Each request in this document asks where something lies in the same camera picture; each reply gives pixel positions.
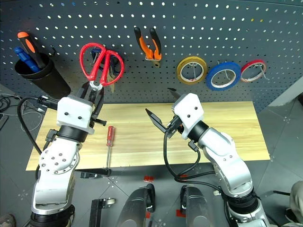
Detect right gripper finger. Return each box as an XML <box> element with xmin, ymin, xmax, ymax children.
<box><xmin>167</xmin><ymin>87</ymin><xmax>182</xmax><ymax>101</ymax></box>
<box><xmin>144</xmin><ymin>108</ymin><xmax>169</xmax><ymax>134</ymax></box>

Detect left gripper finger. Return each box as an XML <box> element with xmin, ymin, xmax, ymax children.
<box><xmin>78</xmin><ymin>82</ymin><xmax>92</xmax><ymax>100</ymax></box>
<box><xmin>93</xmin><ymin>88</ymin><xmax>105</xmax><ymax>117</ymax></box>

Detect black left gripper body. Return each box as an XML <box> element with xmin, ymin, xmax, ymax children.
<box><xmin>89</xmin><ymin>111</ymin><xmax>107</xmax><ymax>128</ymax></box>

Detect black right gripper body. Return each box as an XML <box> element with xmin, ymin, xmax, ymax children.
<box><xmin>165</xmin><ymin>115</ymin><xmax>185</xmax><ymax>139</ymax></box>

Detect red handled scissors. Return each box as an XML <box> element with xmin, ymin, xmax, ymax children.
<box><xmin>79</xmin><ymin>43</ymin><xmax>125</xmax><ymax>92</ymax></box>

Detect yellow tape roll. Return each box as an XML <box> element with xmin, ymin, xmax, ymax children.
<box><xmin>176</xmin><ymin>56</ymin><xmax>208</xmax><ymax>84</ymax></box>

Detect silver pegboard hook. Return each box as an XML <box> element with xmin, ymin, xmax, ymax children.
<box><xmin>188</xmin><ymin>61</ymin><xmax>199</xmax><ymax>82</ymax></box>
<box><xmin>253</xmin><ymin>62</ymin><xmax>271</xmax><ymax>81</ymax></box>
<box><xmin>216</xmin><ymin>60</ymin><xmax>232</xmax><ymax>82</ymax></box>

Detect blue tape roll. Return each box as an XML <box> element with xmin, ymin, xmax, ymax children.
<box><xmin>205</xmin><ymin>61</ymin><xmax>242</xmax><ymax>91</ymax></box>

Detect dark grey perforated pegboard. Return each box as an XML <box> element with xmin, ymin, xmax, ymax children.
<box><xmin>0</xmin><ymin>0</ymin><xmax>303</xmax><ymax>114</ymax></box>

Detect red tape roll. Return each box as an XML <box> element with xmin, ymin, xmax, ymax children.
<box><xmin>240</xmin><ymin>59</ymin><xmax>267</xmax><ymax>84</ymax></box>

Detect black cylindrical tool cup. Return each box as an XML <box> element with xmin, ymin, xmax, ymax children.
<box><xmin>14</xmin><ymin>52</ymin><xmax>71</xmax><ymax>100</ymax></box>

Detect orange and black pliers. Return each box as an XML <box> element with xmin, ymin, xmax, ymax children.
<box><xmin>133</xmin><ymin>26</ymin><xmax>163</xmax><ymax>67</ymax></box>

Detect black table clamp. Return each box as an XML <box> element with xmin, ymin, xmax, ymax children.
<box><xmin>76</xmin><ymin>168</ymin><xmax>112</xmax><ymax>179</ymax></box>

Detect orange and black screwdriver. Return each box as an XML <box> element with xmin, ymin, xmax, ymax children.
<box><xmin>17</xmin><ymin>31</ymin><xmax>47</xmax><ymax>70</ymax></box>

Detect dark rounded shape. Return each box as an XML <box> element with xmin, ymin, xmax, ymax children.
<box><xmin>120</xmin><ymin>183</ymin><xmax>156</xmax><ymax>227</ymax></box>
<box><xmin>180</xmin><ymin>185</ymin><xmax>210</xmax><ymax>227</ymax></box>

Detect grey brown shoe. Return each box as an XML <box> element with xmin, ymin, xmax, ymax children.
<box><xmin>0</xmin><ymin>213</ymin><xmax>17</xmax><ymax>227</ymax></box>

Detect beige trouser leg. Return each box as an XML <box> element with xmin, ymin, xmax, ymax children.
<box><xmin>289</xmin><ymin>180</ymin><xmax>303</xmax><ymax>223</ymax></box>

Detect black and white shoe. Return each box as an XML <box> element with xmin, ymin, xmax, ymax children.
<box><xmin>285</xmin><ymin>208</ymin><xmax>297</xmax><ymax>223</ymax></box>

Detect red handled screwdriver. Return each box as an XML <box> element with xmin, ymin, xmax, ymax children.
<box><xmin>105</xmin><ymin>125</ymin><xmax>116</xmax><ymax>171</ymax></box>

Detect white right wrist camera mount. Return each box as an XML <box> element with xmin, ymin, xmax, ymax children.
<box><xmin>171</xmin><ymin>92</ymin><xmax>205</xmax><ymax>140</ymax></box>

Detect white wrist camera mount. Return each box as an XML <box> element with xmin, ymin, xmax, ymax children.
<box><xmin>171</xmin><ymin>92</ymin><xmax>205</xmax><ymax>140</ymax></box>
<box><xmin>56</xmin><ymin>96</ymin><xmax>96</xmax><ymax>134</ymax></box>

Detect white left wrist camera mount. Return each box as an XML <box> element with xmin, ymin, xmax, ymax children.
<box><xmin>56</xmin><ymin>96</ymin><xmax>96</xmax><ymax>134</ymax></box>

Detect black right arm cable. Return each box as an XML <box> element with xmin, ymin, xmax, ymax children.
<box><xmin>162</xmin><ymin>131</ymin><xmax>223</xmax><ymax>192</ymax></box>

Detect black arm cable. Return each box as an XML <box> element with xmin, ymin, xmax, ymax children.
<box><xmin>17</xmin><ymin>95</ymin><xmax>59</xmax><ymax>155</ymax></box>
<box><xmin>162</xmin><ymin>131</ymin><xmax>223</xmax><ymax>192</ymax></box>

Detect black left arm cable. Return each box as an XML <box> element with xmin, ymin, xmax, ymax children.
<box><xmin>17</xmin><ymin>95</ymin><xmax>59</xmax><ymax>155</ymax></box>

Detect blue handled screwdriver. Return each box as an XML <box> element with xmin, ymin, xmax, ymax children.
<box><xmin>13</xmin><ymin>46</ymin><xmax>40</xmax><ymax>73</ymax></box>

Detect loose floor cables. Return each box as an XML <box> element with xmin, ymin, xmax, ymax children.
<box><xmin>0</xmin><ymin>93</ymin><xmax>48</xmax><ymax>119</ymax></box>

